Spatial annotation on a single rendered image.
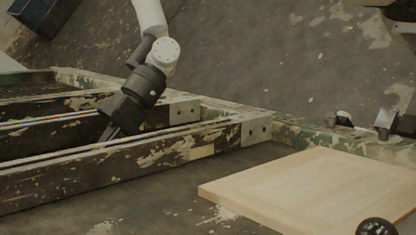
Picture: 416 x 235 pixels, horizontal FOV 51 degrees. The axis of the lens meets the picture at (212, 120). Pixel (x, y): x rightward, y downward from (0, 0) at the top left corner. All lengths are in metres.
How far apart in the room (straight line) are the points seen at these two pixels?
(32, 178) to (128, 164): 0.19
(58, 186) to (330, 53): 1.94
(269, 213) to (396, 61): 1.71
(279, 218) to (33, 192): 0.42
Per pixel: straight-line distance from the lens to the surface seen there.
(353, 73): 2.38
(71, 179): 0.84
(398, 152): 1.03
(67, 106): 1.45
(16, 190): 0.80
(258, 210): 0.74
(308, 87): 2.44
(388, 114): 1.26
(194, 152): 1.00
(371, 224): 0.41
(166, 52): 1.02
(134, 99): 1.01
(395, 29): 1.32
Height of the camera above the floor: 1.81
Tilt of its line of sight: 43 degrees down
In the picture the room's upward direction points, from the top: 48 degrees counter-clockwise
